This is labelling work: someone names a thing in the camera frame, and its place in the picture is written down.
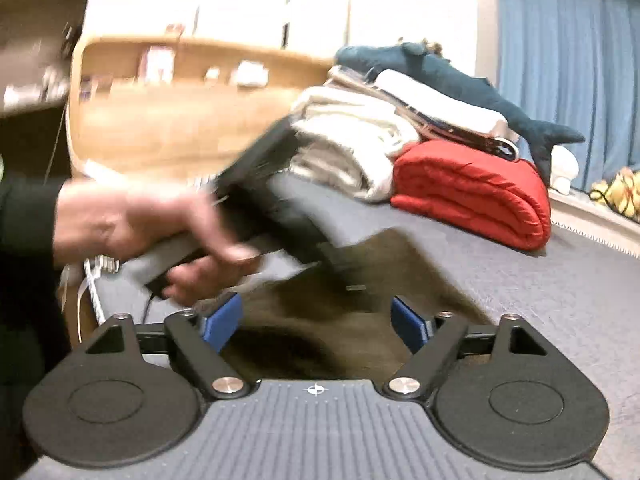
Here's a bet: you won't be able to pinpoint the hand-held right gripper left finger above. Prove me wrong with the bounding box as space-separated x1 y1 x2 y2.
82 292 251 402

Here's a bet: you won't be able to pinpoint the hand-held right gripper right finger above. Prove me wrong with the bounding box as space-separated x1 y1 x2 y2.
390 296 558 403

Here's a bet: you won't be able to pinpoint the olive brown pants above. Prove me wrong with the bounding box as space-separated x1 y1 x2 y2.
195 227 496 381

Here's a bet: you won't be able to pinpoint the person's left forearm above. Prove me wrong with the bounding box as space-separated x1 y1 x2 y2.
0 157 68 311

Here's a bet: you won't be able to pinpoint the person's left hand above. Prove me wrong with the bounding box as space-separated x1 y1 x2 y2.
52 179 262 307

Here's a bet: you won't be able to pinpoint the cream folded blanket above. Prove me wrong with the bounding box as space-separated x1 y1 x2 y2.
287 85 422 204

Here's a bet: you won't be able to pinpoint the wooden headboard shelf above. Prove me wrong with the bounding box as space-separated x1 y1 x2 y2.
66 35 337 183

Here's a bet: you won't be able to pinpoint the red folded blanket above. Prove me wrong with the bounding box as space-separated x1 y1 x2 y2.
390 140 552 253

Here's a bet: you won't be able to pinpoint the grey mattress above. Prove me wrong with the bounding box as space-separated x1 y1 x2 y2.
90 172 640 480

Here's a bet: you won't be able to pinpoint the striped folded cloth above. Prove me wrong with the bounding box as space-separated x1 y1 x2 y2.
327 65 521 162

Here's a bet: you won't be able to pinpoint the white wardrobe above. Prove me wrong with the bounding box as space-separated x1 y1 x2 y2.
82 0 493 76

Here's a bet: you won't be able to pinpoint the white pillow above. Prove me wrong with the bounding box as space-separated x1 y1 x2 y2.
372 70 509 139

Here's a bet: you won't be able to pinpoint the white window sill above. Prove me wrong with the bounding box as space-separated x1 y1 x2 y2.
547 189 640 258

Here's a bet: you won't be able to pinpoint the white plush toy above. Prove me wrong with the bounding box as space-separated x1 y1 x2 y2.
549 147 581 196

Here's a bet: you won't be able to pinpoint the blue shark plush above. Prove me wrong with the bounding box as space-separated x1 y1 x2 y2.
334 42 586 187

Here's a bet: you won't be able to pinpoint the tan dinosaur plush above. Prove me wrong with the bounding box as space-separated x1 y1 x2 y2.
419 37 447 59

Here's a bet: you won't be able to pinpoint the yellow plush toy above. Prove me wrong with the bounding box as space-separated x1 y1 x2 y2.
589 166 640 222

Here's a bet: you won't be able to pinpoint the wooden bookshelf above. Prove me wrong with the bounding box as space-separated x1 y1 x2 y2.
0 0 97 117

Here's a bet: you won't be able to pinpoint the blue curtain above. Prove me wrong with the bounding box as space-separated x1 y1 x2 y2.
492 0 640 196

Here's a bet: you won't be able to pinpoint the white cable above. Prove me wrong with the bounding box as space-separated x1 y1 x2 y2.
77 255 121 328

